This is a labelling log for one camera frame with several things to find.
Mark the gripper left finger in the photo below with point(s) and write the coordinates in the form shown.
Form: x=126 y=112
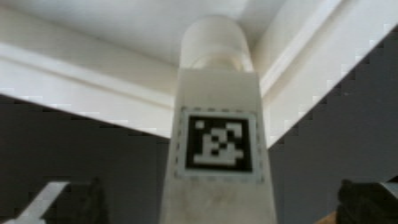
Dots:
x=69 y=203

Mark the white table leg with tag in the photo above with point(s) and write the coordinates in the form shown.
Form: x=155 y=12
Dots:
x=217 y=184

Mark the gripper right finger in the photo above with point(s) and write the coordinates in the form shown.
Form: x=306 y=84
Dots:
x=368 y=202

